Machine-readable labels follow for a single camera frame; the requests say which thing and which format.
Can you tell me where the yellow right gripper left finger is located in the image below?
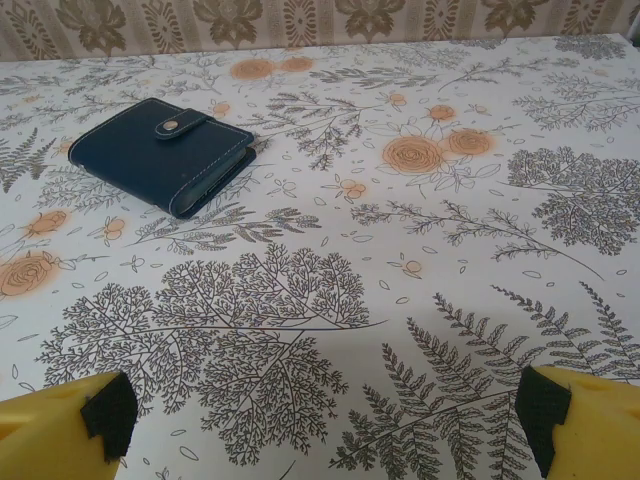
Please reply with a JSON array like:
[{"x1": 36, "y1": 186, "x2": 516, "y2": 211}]
[{"x1": 0, "y1": 370, "x2": 139, "y2": 480}]

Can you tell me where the floral patterned table cover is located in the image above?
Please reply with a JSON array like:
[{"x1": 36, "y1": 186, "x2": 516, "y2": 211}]
[{"x1": 0, "y1": 32, "x2": 640, "y2": 480}]

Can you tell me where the dark blue leather card holder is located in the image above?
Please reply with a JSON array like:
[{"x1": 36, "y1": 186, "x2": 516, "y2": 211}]
[{"x1": 67, "y1": 97, "x2": 259, "y2": 221}]

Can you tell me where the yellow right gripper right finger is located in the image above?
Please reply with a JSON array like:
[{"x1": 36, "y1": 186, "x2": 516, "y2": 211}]
[{"x1": 514, "y1": 364, "x2": 640, "y2": 480}]

